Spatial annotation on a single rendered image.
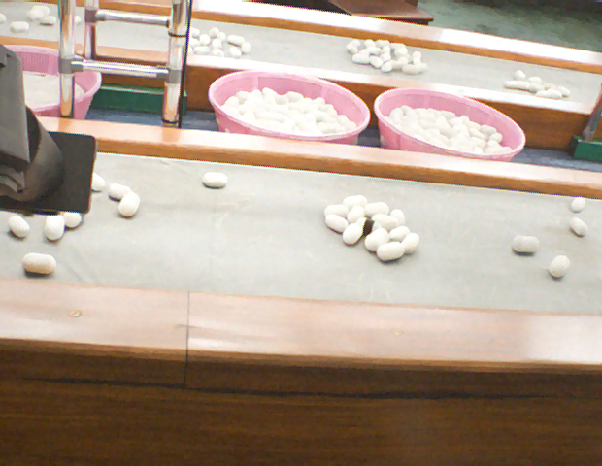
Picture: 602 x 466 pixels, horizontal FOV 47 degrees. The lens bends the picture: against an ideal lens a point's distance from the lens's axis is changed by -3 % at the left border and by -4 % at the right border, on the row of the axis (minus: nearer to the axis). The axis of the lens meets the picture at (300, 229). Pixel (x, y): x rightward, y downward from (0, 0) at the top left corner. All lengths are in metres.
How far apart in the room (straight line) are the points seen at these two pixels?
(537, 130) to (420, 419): 0.86
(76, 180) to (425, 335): 0.37
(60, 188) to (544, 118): 1.08
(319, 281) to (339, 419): 0.17
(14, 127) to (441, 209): 0.70
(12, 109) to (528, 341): 0.56
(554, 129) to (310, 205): 0.70
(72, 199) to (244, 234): 0.32
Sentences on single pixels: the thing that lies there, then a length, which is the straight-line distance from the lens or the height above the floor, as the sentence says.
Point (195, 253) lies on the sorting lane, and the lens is 0.82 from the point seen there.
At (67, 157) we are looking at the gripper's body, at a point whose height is 0.93.
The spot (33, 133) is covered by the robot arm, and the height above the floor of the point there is 0.99.
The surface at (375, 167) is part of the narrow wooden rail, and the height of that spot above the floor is 0.76.
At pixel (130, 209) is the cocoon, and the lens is 0.87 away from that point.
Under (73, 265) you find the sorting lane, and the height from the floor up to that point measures 0.74.
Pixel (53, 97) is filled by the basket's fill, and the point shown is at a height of 0.74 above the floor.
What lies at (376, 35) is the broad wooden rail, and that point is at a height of 0.76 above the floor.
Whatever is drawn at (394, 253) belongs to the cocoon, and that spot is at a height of 0.75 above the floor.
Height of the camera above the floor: 1.21
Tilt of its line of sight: 32 degrees down
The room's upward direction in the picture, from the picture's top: 11 degrees clockwise
